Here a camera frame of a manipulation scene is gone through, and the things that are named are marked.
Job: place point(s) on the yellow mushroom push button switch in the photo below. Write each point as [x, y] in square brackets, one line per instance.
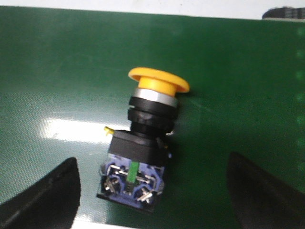
[133, 173]

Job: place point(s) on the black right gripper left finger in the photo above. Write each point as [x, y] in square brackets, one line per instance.
[50, 203]

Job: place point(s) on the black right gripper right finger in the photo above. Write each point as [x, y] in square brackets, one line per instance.
[260, 200]

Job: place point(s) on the green conveyor belt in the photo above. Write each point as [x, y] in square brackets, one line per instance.
[64, 77]

